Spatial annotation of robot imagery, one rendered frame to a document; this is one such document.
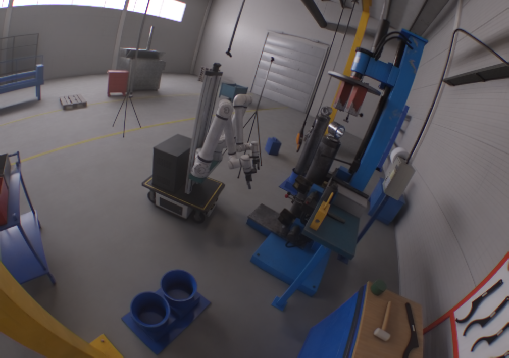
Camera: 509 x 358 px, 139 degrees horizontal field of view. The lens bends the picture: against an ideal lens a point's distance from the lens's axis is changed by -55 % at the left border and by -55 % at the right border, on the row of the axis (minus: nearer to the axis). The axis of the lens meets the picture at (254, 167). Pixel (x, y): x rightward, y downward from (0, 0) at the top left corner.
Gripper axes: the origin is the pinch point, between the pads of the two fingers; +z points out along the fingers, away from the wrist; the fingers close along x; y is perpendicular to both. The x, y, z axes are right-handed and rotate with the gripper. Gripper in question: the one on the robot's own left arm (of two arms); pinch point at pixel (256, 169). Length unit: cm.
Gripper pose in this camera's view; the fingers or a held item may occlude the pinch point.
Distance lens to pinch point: 254.6
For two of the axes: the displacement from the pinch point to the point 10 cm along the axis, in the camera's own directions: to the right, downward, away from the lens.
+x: 3.2, -2.5, 9.1
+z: 0.8, 9.7, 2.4
